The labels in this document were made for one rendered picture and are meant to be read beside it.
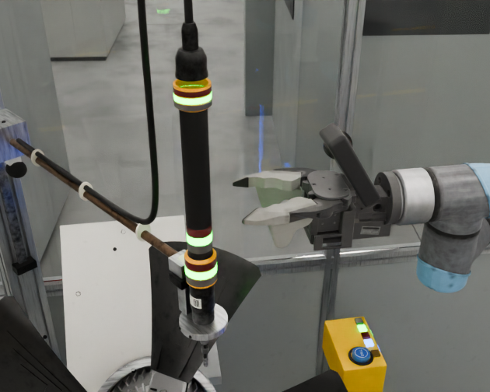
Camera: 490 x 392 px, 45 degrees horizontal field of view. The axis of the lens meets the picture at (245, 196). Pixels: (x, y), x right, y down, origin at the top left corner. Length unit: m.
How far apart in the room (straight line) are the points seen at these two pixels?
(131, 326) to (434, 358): 1.25
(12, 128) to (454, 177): 0.83
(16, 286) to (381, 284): 1.06
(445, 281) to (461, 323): 1.26
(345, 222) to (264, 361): 1.27
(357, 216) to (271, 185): 0.12
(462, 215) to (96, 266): 0.76
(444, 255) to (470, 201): 0.09
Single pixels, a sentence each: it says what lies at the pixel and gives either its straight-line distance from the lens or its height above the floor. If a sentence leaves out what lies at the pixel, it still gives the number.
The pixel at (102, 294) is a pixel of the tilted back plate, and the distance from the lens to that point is 1.27.
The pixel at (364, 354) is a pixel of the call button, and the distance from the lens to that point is 1.37.
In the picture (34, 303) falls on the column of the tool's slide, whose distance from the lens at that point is 1.61.
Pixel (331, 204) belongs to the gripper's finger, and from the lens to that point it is 0.74.
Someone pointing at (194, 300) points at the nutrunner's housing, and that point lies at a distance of 0.83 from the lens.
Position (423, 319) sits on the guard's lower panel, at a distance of 2.06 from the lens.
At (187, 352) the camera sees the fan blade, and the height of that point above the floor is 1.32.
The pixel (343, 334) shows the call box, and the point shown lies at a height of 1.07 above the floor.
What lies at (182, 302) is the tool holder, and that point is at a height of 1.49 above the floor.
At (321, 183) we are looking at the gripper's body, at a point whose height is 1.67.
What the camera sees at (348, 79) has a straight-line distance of 1.50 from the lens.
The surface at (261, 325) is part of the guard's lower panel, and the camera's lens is 1.88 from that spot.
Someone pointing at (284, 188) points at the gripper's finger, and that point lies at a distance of 0.79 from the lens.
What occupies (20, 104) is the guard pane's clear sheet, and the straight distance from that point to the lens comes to 1.49.
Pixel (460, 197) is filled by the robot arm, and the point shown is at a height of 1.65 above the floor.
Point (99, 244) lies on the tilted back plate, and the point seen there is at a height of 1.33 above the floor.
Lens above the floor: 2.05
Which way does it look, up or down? 31 degrees down
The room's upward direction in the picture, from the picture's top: straight up
